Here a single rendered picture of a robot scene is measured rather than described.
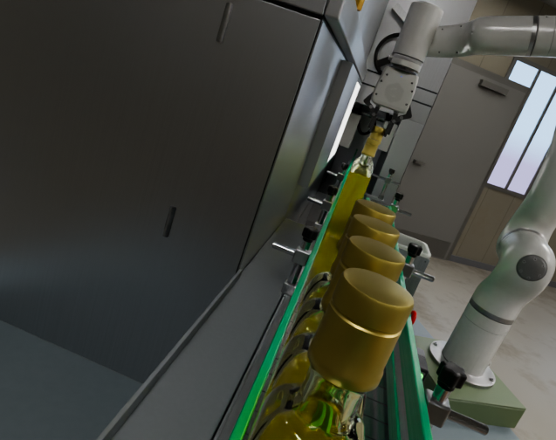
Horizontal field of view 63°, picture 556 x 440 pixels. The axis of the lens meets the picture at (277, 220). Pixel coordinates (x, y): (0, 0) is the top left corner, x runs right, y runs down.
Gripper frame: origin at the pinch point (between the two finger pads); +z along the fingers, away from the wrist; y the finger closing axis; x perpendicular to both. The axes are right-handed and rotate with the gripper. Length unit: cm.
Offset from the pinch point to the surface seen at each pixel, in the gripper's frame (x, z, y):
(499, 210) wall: 461, 60, 180
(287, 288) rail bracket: -53, 30, -5
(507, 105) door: 431, -55, 128
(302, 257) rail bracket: -53, 24, -5
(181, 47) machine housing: -54, -3, -36
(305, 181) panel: -7.1, 19.7, -13.3
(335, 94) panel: -7.1, -4.0, -13.7
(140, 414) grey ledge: -92, 31, -13
